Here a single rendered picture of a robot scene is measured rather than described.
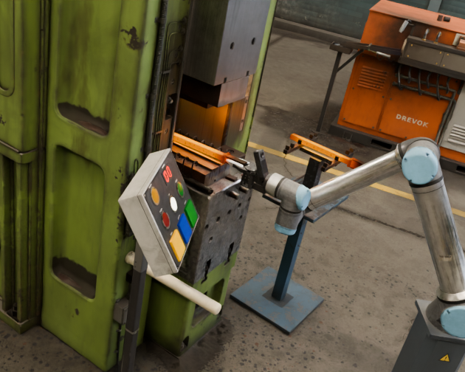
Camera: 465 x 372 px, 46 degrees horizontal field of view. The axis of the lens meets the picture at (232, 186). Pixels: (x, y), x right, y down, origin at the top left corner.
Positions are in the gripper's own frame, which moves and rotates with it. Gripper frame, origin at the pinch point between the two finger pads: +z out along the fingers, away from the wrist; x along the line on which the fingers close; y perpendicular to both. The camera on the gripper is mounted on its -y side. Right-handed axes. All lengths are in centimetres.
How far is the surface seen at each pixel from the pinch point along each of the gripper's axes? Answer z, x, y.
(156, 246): -20, -71, -1
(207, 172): 3.8, -9.9, 4.9
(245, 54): 3.5, 1.0, -42.8
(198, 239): -1.7, -15.9, 32.6
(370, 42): 60, 335, 7
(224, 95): 3.3, -8.8, -28.4
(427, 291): -85, 138, 102
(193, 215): -14.0, -43.8, 2.4
